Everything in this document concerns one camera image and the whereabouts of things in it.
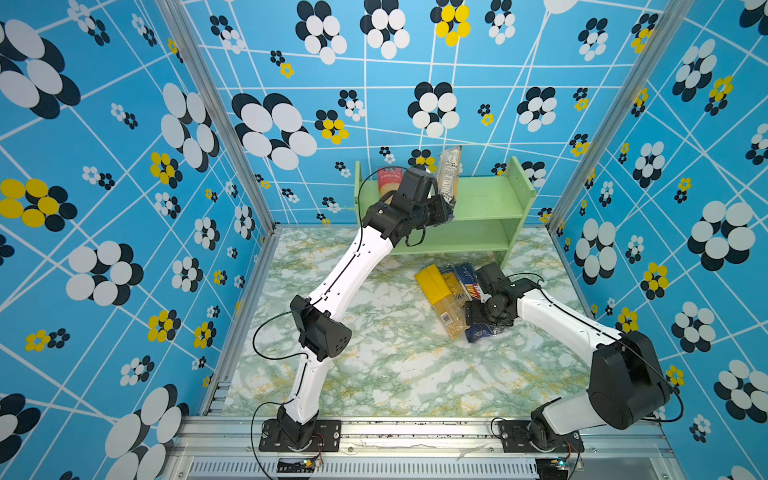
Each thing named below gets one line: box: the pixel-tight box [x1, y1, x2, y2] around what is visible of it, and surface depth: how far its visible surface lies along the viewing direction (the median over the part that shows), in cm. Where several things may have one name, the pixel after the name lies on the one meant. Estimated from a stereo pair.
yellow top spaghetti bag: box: [414, 264, 467, 340], surface depth 97 cm
